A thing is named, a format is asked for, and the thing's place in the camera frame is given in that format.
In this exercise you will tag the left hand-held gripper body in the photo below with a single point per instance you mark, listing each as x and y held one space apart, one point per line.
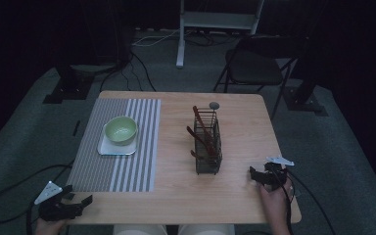
57 210

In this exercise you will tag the black folding chair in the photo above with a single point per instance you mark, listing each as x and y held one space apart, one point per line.
258 65

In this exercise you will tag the green bowl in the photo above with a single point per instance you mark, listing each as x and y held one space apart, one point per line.
121 130

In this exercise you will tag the white metal stand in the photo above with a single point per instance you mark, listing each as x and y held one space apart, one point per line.
209 23

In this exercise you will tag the person's right hand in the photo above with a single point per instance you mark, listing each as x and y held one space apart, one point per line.
275 205

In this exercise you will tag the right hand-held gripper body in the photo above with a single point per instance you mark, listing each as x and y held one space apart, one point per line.
275 176

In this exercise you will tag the black stand base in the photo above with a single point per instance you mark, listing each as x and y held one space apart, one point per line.
305 98
70 86

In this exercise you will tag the grey metal spoon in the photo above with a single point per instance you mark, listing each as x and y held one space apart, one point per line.
214 105

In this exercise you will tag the grey striped placemat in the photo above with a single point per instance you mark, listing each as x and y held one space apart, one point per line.
117 147

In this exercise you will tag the white square plate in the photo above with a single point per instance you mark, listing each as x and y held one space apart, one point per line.
114 150

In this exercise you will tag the short brown wooden utensil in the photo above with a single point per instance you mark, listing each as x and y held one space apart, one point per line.
196 154

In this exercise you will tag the long brown wooden utensil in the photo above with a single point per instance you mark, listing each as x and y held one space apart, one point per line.
204 129

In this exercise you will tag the person's left hand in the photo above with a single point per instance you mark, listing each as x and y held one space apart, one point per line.
49 227

